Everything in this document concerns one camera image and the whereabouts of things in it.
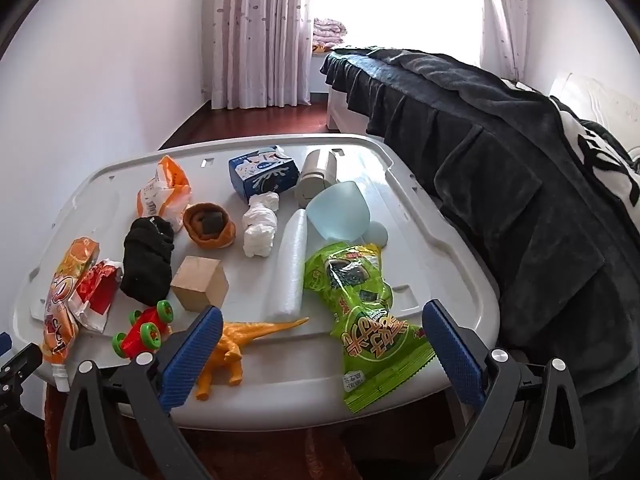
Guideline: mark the green snack bag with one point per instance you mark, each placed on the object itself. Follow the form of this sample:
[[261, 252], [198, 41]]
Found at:
[[360, 310]]

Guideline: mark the orange toy dinosaur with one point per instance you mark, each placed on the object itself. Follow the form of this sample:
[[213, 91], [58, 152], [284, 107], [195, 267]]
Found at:
[[235, 352]]

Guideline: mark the red toy car green wheels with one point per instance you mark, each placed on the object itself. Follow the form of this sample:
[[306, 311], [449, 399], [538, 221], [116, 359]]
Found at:
[[142, 332]]

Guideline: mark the black white printed blanket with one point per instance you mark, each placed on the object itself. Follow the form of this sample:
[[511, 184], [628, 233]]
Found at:
[[595, 150]]

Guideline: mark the orange white snack bag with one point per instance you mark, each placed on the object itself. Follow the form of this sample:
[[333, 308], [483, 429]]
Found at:
[[162, 195]]

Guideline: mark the folded pink bedding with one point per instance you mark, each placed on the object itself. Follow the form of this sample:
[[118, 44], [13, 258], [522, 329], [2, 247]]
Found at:
[[329, 35]]

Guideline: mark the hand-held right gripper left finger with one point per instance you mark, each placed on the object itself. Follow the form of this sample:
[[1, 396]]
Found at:
[[192, 355]]

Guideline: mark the rolled orange sock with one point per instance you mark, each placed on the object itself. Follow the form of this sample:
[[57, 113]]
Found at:
[[210, 225]]

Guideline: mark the blue white milk carton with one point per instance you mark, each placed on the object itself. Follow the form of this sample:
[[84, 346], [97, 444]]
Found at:
[[262, 172]]

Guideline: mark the white foam tube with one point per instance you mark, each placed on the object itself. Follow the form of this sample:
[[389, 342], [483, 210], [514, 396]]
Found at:
[[290, 270]]

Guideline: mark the orange drink pouch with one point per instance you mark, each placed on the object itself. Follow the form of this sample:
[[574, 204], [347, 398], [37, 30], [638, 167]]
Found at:
[[62, 300]]

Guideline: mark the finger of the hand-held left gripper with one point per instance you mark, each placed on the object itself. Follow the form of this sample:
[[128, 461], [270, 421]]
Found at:
[[20, 362]]

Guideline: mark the wooden block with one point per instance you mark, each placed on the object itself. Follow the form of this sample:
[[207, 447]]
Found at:
[[200, 285]]

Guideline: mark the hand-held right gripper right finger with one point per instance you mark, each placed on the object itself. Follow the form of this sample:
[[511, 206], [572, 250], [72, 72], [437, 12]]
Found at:
[[450, 355]]

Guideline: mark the white plastic storage lid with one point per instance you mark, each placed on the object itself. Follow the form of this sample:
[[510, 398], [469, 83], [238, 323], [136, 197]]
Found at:
[[440, 270]]

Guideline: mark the black sock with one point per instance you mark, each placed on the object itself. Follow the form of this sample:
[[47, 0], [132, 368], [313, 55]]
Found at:
[[147, 260]]

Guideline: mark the white bed frame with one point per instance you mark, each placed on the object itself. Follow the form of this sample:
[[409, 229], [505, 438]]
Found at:
[[345, 112]]

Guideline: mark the light blue plastic cup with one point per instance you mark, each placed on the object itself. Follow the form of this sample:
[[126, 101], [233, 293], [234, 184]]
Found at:
[[337, 210]]

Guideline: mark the white headboard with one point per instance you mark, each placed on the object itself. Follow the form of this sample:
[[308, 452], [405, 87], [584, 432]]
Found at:
[[595, 100]]

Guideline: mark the pink patterned curtain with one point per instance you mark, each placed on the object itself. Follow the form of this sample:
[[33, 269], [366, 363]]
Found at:
[[260, 35], [507, 15]]

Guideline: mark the red white wrapper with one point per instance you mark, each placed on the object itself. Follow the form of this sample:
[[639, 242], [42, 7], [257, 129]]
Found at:
[[95, 290]]

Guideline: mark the dark grey bed blanket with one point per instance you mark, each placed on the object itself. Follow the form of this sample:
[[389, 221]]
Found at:
[[500, 185]]

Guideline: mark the beige cylindrical container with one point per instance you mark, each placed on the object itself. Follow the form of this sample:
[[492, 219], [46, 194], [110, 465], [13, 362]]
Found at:
[[315, 175]]

